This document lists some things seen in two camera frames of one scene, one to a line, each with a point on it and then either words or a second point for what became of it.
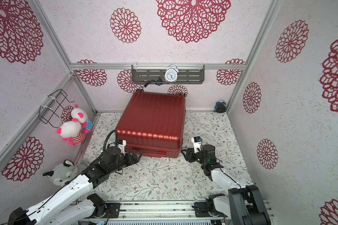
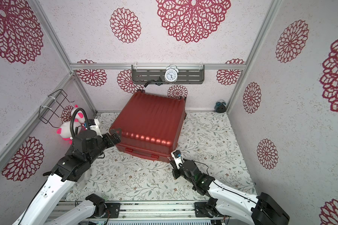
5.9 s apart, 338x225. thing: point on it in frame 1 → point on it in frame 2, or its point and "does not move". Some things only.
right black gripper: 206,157 → 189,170
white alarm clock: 171,73 does not move
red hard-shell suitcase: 153,123 does not move
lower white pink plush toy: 71,131 does not move
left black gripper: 134,156 → 111,142
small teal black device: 220,106 does not move
